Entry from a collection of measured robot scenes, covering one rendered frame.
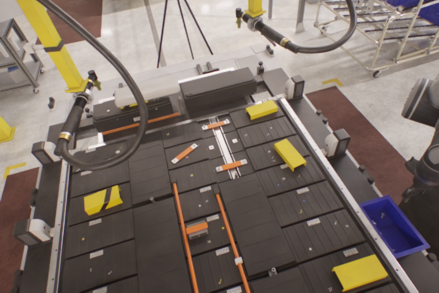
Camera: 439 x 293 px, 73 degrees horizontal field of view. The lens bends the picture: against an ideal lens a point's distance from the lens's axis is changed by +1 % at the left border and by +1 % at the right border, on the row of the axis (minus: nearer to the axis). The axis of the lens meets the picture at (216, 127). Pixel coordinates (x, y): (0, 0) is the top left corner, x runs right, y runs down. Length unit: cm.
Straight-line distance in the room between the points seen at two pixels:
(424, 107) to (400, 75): 226
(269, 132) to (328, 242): 59
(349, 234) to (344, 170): 41
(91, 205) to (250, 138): 80
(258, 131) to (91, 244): 92
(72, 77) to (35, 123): 249
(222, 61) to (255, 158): 111
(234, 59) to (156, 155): 114
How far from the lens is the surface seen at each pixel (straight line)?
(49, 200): 179
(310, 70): 368
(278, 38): 149
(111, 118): 168
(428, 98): 160
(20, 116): 406
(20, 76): 424
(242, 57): 237
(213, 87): 168
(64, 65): 136
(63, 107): 236
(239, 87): 170
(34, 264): 165
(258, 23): 161
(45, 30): 129
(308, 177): 141
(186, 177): 142
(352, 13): 162
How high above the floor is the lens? 216
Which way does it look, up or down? 47 degrees down
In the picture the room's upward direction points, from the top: 8 degrees counter-clockwise
